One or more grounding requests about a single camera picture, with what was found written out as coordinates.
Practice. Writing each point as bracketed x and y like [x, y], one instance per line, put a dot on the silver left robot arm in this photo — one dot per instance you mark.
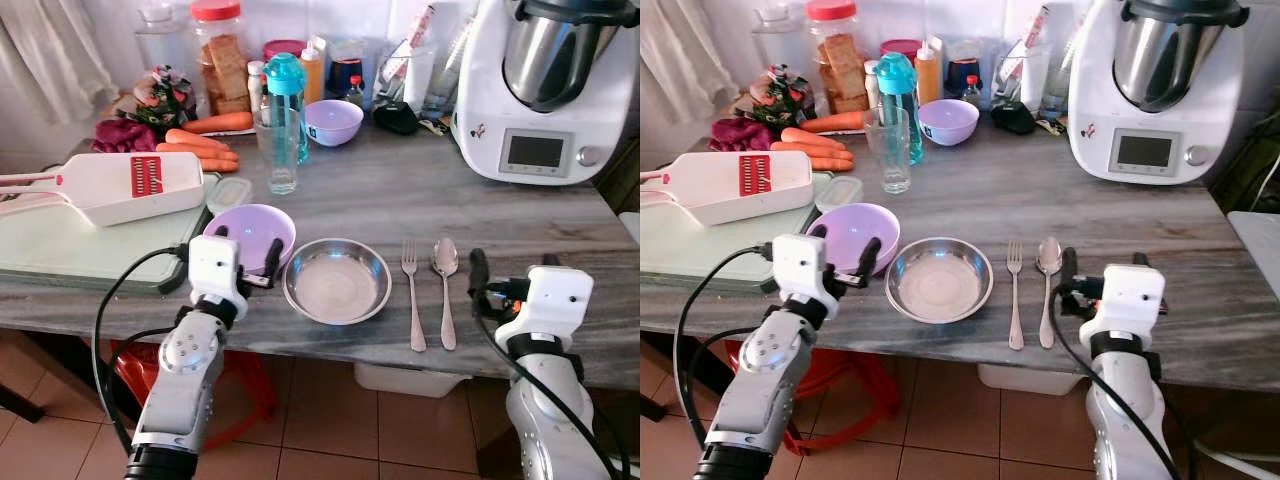
[760, 385]
[185, 385]

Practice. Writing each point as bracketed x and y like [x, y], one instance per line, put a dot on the steel spoon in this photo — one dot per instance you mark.
[445, 258]
[1049, 256]

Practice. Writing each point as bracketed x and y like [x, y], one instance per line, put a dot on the large purple plastic bowl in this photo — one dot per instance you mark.
[250, 225]
[850, 225]

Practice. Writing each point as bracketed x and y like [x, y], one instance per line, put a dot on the small clear plastic container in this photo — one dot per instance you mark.
[838, 193]
[230, 194]

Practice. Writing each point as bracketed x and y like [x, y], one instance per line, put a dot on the steel fork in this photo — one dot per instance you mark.
[1016, 300]
[413, 300]

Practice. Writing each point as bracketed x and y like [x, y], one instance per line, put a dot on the round steel plate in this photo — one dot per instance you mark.
[940, 283]
[337, 285]

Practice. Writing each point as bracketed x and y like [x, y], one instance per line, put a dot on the orange carrot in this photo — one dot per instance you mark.
[195, 152]
[835, 164]
[220, 165]
[815, 151]
[220, 123]
[835, 122]
[195, 139]
[810, 138]

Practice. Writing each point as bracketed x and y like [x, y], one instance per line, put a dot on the clear drinking glass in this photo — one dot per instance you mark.
[278, 170]
[892, 170]

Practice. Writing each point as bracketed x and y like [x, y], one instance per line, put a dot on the red plastic stool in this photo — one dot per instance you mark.
[245, 390]
[850, 380]

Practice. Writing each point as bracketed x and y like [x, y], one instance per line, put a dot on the white plastic box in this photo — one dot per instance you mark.
[410, 380]
[1030, 378]

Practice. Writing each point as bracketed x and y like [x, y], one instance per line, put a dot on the white mandoline slicer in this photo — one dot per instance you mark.
[715, 185]
[100, 185]

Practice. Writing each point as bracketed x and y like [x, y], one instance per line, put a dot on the pale green cutting board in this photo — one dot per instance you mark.
[70, 250]
[690, 250]

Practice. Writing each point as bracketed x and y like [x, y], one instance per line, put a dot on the flower print bundle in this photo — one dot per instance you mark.
[165, 100]
[782, 100]

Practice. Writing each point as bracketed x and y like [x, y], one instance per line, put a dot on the small purple bowl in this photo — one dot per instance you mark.
[948, 122]
[333, 122]

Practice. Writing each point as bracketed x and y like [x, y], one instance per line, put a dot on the small white bottle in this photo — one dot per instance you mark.
[256, 85]
[871, 82]

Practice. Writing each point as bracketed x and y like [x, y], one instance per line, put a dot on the black pouch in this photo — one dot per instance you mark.
[1014, 118]
[397, 118]

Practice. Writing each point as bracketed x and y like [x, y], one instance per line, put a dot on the red lid bread jar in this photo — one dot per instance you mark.
[840, 60]
[225, 60]

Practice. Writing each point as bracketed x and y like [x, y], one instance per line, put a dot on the teal water bottle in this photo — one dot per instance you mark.
[286, 75]
[897, 75]

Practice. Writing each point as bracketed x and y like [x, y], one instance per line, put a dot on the white food processor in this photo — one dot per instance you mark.
[480, 90]
[1095, 90]

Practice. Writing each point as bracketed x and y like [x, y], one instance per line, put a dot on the small red cap bottle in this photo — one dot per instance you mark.
[355, 95]
[972, 95]

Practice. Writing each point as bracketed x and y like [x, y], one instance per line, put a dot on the orange sauce bottle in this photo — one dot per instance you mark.
[928, 75]
[313, 75]

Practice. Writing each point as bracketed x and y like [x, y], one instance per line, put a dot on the white paper roll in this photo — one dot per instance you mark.
[1035, 78]
[418, 80]

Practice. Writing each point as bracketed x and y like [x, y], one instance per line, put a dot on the pink lid container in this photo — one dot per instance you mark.
[283, 47]
[900, 46]

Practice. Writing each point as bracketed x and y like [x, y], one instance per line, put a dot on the clear empty jar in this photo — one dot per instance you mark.
[160, 40]
[778, 38]

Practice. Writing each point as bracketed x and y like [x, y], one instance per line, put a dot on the dark blue container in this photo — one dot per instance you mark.
[963, 68]
[347, 70]

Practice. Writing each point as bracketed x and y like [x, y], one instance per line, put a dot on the white curtain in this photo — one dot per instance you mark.
[50, 50]
[680, 50]

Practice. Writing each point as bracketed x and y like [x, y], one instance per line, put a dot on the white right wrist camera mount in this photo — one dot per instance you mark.
[1130, 295]
[550, 300]

